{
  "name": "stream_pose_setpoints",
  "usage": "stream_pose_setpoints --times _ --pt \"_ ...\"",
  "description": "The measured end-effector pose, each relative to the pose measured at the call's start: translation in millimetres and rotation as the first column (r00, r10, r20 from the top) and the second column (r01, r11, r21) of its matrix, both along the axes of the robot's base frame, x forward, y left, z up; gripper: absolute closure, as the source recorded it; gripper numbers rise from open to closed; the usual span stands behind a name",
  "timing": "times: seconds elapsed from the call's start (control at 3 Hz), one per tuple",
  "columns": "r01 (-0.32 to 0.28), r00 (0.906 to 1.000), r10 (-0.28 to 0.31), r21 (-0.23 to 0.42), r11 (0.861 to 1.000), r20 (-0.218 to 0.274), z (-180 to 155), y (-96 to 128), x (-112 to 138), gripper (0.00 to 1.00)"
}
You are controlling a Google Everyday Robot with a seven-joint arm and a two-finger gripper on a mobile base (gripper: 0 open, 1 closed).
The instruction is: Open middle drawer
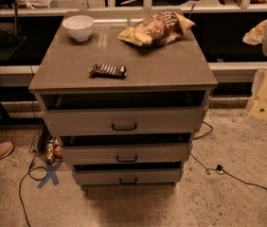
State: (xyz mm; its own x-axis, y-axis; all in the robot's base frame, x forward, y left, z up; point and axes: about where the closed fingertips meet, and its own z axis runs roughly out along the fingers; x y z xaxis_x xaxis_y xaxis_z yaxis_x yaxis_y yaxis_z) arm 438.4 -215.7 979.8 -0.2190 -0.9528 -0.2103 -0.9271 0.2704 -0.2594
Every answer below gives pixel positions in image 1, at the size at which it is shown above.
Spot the black cable left floor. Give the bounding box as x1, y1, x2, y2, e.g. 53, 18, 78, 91
18, 154, 50, 227

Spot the yellow brown chip bag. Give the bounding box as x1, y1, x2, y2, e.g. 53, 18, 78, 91
117, 11, 195, 46

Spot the white bowl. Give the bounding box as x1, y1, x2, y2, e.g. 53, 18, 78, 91
62, 15, 95, 42

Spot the grey drawer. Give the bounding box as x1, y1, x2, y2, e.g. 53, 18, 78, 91
43, 108, 205, 137
62, 143, 192, 165
73, 168, 183, 186

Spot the grey bottom drawer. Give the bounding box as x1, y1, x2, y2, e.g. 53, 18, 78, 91
73, 168, 183, 186

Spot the wire basket with items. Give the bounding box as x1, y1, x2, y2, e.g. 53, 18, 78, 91
29, 122, 63, 164

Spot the black cable floor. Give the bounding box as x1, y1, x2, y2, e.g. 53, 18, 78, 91
189, 120, 267, 193
18, 154, 50, 227

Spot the blue tape cross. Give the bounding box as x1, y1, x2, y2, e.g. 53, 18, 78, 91
37, 162, 62, 188

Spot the grey top drawer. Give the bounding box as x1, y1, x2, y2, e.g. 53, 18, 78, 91
43, 108, 205, 137

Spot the dark striped candy bar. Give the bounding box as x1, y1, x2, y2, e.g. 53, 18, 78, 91
89, 64, 127, 79

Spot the grey drawer cabinet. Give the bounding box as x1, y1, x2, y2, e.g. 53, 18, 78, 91
27, 9, 219, 192

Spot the black cable right floor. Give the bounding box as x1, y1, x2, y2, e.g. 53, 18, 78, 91
189, 120, 267, 193

